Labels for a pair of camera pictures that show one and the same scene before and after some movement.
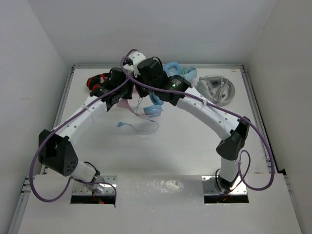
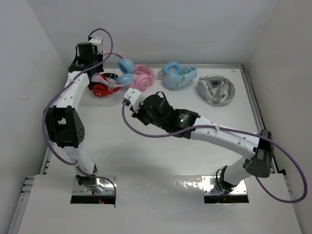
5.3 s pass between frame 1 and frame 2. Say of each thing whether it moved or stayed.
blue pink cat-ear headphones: moved
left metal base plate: stayed
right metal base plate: stayed
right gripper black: moved
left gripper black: moved
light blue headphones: stayed
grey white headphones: stayed
